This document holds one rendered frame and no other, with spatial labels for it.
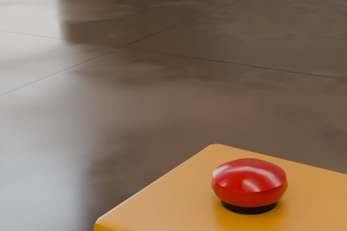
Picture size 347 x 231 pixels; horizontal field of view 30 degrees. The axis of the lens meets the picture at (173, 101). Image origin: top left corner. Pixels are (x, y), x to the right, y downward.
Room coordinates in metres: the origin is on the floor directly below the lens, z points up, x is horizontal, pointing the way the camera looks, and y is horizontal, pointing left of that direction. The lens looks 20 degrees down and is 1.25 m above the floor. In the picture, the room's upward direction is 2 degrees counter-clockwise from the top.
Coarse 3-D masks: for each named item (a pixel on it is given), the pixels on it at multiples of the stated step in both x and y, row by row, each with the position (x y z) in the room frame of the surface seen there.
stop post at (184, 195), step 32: (192, 160) 0.35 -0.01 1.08; (224, 160) 0.35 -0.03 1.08; (288, 160) 0.35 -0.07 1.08; (160, 192) 0.32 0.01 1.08; (192, 192) 0.31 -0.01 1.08; (288, 192) 0.31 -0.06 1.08; (320, 192) 0.31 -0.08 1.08; (96, 224) 0.29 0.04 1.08; (128, 224) 0.28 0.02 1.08; (160, 224) 0.28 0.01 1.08; (192, 224) 0.28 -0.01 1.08; (224, 224) 0.28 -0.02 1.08; (256, 224) 0.28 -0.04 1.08; (288, 224) 0.28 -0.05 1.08; (320, 224) 0.28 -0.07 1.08
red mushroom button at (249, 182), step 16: (240, 160) 0.31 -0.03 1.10; (256, 160) 0.31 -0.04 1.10; (224, 176) 0.30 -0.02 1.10; (240, 176) 0.29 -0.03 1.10; (256, 176) 0.29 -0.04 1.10; (272, 176) 0.29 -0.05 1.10; (224, 192) 0.29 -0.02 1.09; (240, 192) 0.29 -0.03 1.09; (256, 192) 0.28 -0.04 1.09; (272, 192) 0.29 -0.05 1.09
